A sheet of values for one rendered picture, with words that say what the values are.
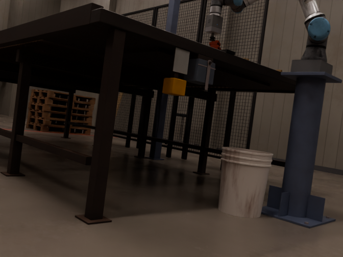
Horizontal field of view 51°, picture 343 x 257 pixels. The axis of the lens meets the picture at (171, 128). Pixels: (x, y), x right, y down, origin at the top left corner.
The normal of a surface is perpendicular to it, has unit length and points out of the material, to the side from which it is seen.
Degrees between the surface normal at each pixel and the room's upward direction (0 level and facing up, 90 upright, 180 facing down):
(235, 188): 93
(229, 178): 93
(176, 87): 90
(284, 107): 90
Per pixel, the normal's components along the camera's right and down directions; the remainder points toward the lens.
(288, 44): -0.69, -0.07
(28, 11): 0.71, 0.11
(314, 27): -0.30, 0.13
